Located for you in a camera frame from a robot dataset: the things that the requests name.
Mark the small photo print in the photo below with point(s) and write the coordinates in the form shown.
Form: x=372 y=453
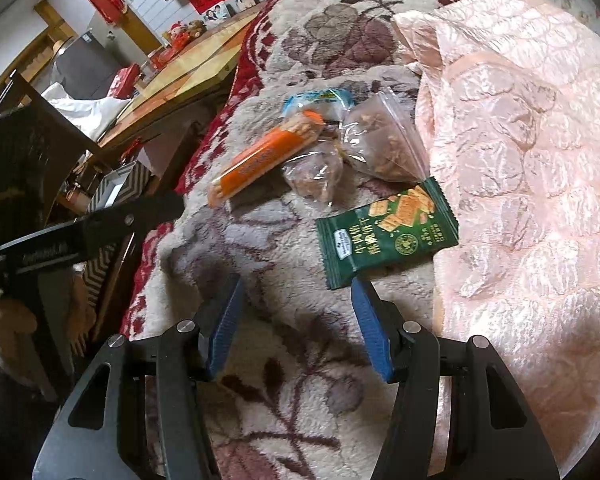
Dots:
x=246 y=2

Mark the red tin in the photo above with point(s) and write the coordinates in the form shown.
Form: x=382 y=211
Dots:
x=164 y=56

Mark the pink satin quilt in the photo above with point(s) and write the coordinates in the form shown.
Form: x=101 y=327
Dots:
x=520 y=185

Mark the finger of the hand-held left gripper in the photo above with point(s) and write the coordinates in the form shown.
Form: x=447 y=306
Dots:
x=130 y=217

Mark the orange cracker packet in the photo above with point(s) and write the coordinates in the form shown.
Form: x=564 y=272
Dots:
x=260 y=157

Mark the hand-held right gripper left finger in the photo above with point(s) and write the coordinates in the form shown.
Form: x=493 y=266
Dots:
x=227 y=320

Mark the wide photo print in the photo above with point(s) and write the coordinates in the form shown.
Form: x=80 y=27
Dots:
x=217 y=15

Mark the floral fleece blanket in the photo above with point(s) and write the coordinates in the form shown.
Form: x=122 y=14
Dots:
x=290 y=260

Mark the grey refrigerator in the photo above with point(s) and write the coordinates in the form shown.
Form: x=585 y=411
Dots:
x=80 y=60

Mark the blue snack packet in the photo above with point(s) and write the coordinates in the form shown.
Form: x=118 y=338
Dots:
x=320 y=97

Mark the small clear bag of nuts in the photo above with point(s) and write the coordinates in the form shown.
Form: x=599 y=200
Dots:
x=315 y=175

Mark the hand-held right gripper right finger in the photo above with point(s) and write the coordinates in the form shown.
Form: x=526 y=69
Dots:
x=367 y=325

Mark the brown plush toy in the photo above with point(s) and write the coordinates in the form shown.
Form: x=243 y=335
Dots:
x=196 y=29

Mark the green cracker packet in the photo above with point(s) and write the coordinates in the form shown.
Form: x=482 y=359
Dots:
x=380 y=240

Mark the large clear bag of nuts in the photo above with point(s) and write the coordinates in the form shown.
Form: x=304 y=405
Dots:
x=385 y=140

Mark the chevron striped box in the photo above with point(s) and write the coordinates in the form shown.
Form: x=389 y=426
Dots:
x=112 y=190

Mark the red plush toy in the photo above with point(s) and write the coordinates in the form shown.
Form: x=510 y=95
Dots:
x=177 y=32

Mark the dark wooden chair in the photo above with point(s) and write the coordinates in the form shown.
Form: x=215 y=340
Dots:
x=30 y=170

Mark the person's left hand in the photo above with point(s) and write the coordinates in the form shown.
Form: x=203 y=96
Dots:
x=10 y=335

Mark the wooden table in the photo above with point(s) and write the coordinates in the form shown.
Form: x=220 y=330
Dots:
x=190 y=67

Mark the red gift box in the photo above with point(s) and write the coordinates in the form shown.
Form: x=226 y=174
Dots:
x=125 y=80

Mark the white plastic bag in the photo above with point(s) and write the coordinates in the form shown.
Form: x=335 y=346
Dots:
x=85 y=107

